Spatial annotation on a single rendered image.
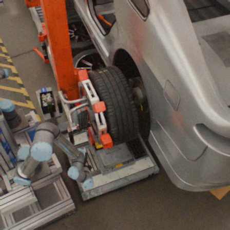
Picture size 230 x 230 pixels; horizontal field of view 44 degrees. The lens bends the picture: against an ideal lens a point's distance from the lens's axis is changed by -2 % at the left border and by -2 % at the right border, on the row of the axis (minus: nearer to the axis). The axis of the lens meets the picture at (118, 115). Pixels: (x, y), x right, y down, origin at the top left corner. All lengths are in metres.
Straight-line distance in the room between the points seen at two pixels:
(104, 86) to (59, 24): 0.60
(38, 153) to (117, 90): 0.84
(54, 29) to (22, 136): 0.92
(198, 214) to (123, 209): 0.74
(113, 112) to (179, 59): 0.72
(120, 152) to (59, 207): 0.80
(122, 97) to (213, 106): 0.85
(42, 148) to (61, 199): 1.19
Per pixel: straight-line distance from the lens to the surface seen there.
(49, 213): 2.72
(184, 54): 1.67
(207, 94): 1.55
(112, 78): 2.23
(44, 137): 1.65
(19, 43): 4.72
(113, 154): 2.93
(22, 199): 2.27
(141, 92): 2.50
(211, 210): 3.07
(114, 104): 2.14
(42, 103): 2.97
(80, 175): 1.94
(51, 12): 2.29
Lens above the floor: 2.74
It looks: 52 degrees down
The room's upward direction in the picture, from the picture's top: 2 degrees clockwise
